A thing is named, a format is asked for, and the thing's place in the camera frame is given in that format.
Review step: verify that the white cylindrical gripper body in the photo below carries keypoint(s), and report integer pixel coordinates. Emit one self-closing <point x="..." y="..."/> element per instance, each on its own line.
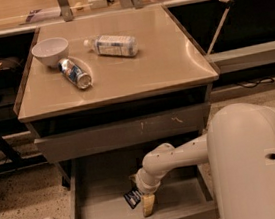
<point x="144" y="185"/>

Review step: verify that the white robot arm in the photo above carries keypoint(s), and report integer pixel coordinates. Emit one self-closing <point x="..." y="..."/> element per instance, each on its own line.
<point x="239" y="146"/>

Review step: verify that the closed grey top drawer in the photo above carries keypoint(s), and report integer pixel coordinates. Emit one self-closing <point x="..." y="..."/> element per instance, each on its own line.
<point x="120" y="134"/>

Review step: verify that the open grey middle drawer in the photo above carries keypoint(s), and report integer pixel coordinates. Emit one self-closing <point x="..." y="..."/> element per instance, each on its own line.
<point x="99" y="182"/>

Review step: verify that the grey drawer cabinet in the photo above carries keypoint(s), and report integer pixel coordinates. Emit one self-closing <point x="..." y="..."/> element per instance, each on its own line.
<point x="167" y="73"/>

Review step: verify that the blue silver soda can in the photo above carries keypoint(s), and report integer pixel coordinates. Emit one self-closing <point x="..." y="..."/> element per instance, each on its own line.
<point x="77" y="76"/>

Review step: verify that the clear plastic water bottle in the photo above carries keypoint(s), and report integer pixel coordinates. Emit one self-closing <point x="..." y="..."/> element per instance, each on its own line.
<point x="124" y="46"/>

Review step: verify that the white ceramic bowl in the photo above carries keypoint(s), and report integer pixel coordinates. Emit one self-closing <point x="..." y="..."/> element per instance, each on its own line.
<point x="50" y="51"/>

